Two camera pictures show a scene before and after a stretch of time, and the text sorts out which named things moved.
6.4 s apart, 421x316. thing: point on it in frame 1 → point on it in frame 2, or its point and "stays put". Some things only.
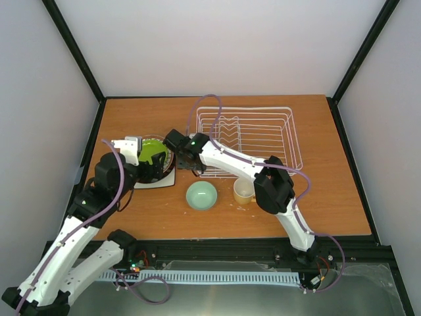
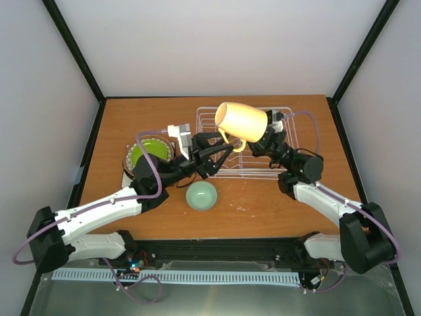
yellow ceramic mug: [244, 191] → [241, 121]
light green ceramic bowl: [201, 195] stays put
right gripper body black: [179, 157] → [273, 146]
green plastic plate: [151, 147] stays put
